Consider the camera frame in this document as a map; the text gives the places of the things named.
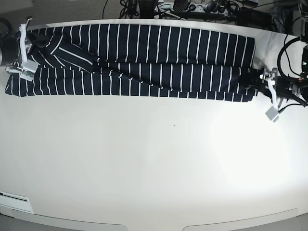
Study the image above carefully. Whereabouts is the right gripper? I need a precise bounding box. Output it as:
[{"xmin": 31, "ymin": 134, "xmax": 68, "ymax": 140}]
[{"xmin": 0, "ymin": 16, "xmax": 33, "ymax": 67}]

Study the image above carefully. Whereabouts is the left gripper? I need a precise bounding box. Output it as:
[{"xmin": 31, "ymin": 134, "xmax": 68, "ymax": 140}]
[{"xmin": 238, "ymin": 68, "xmax": 307, "ymax": 107}]

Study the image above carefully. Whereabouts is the navy white striped T-shirt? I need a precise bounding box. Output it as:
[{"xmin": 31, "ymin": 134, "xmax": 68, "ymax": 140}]
[{"xmin": 5, "ymin": 24, "xmax": 257, "ymax": 102}]

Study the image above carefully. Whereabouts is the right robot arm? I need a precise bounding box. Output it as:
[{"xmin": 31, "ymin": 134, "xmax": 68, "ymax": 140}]
[{"xmin": 0, "ymin": 16, "xmax": 34, "ymax": 69}]

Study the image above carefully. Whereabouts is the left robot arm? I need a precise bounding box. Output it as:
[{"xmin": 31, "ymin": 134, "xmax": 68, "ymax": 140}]
[{"xmin": 239, "ymin": 0, "xmax": 308, "ymax": 113}]

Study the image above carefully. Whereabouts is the black equipment box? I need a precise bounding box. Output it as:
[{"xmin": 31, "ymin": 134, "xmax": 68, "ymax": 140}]
[{"xmin": 236, "ymin": 7, "xmax": 273, "ymax": 31}]

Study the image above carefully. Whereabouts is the white power strip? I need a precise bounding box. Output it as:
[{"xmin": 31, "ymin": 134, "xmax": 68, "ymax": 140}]
[{"xmin": 168, "ymin": 2, "xmax": 229, "ymax": 15}]

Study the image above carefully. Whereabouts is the white label sticker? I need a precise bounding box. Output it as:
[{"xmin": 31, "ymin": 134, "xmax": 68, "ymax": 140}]
[{"xmin": 0, "ymin": 192, "xmax": 33, "ymax": 214}]

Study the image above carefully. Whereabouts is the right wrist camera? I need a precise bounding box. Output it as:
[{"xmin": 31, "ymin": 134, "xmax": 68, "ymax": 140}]
[{"xmin": 20, "ymin": 60, "xmax": 38, "ymax": 81}]

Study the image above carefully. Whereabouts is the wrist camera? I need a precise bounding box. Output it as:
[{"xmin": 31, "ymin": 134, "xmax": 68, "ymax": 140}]
[
  {"xmin": 20, "ymin": 60, "xmax": 38, "ymax": 81},
  {"xmin": 265, "ymin": 107, "xmax": 280, "ymax": 123}
]

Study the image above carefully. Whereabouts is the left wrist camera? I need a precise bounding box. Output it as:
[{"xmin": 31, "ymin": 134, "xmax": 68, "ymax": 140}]
[{"xmin": 265, "ymin": 107, "xmax": 280, "ymax": 123}]

